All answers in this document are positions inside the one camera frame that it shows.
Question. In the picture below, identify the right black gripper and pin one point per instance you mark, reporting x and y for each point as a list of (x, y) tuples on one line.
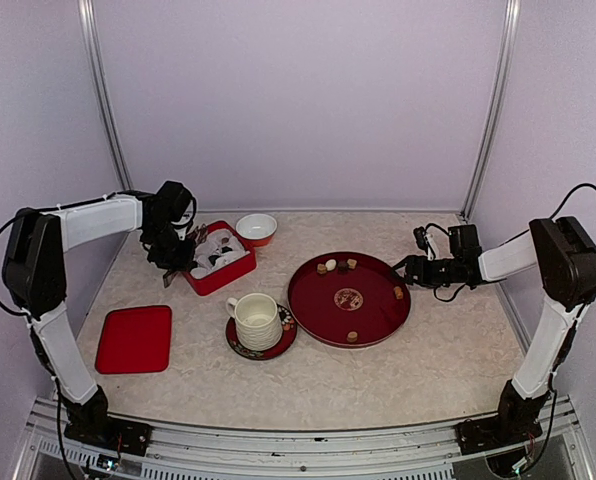
[(423, 279)]

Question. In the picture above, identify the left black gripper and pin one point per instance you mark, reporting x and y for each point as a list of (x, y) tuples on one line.
[(182, 262)]

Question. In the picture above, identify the metal serving tongs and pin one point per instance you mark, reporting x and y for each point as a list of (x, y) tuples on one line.
[(195, 237)]

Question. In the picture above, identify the round dark red tray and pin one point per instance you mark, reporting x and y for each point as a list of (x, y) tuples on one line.
[(328, 307)]

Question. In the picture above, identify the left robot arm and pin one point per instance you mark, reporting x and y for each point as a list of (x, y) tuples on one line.
[(34, 273)]

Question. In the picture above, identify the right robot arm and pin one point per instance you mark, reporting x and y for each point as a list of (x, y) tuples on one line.
[(565, 256)]

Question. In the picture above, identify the red chocolate box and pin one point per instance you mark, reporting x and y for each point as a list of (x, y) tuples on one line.
[(214, 271)]

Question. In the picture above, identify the white and tan chocolate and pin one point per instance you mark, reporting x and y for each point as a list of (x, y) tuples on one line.
[(328, 266)]

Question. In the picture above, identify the tan round chocolate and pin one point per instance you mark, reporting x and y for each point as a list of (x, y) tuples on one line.
[(352, 337)]

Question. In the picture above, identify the white and orange bowl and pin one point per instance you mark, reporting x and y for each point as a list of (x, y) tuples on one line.
[(258, 229)]

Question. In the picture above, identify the red box lid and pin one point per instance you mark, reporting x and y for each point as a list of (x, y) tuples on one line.
[(135, 340)]

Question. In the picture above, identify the cream ceramic mug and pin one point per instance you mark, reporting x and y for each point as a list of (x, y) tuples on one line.
[(257, 320)]

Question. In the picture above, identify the floral dark red saucer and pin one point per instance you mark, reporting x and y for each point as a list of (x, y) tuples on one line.
[(289, 334)]

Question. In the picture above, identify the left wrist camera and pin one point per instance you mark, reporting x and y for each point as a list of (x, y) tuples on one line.
[(185, 223)]

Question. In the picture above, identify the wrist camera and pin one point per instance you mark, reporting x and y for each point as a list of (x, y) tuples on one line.
[(425, 241), (185, 223)]

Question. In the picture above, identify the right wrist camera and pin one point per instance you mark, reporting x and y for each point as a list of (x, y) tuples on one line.
[(425, 241)]

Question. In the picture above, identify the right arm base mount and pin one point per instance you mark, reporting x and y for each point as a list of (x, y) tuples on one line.
[(475, 436)]

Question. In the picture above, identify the front aluminium rail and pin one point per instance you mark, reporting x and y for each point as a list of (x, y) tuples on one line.
[(423, 451)]

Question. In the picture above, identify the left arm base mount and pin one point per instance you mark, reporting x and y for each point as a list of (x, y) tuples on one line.
[(119, 435)]

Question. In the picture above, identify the left aluminium frame post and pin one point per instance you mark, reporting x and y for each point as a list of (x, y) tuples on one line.
[(88, 24)]

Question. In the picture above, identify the aluminium frame post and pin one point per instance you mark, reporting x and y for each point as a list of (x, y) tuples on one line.
[(503, 66), (88, 24)]

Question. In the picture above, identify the right aluminium frame post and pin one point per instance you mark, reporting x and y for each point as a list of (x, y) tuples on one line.
[(503, 66)]

